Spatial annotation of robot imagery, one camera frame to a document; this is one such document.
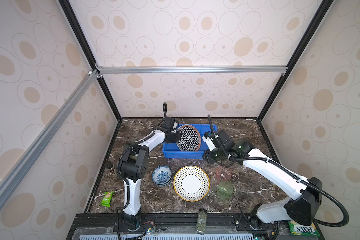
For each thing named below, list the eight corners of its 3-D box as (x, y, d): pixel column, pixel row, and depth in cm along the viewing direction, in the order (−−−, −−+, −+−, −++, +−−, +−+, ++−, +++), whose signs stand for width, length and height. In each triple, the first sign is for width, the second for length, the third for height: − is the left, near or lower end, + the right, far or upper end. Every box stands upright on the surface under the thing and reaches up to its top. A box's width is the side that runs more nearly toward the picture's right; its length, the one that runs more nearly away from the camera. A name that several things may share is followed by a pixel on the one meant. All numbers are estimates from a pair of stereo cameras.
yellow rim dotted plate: (173, 201, 82) (172, 199, 79) (174, 168, 95) (174, 165, 91) (210, 201, 82) (212, 199, 79) (207, 168, 95) (208, 165, 92)
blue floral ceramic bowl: (152, 188, 87) (150, 184, 80) (155, 171, 94) (153, 165, 88) (171, 188, 87) (170, 184, 80) (172, 171, 94) (171, 165, 88)
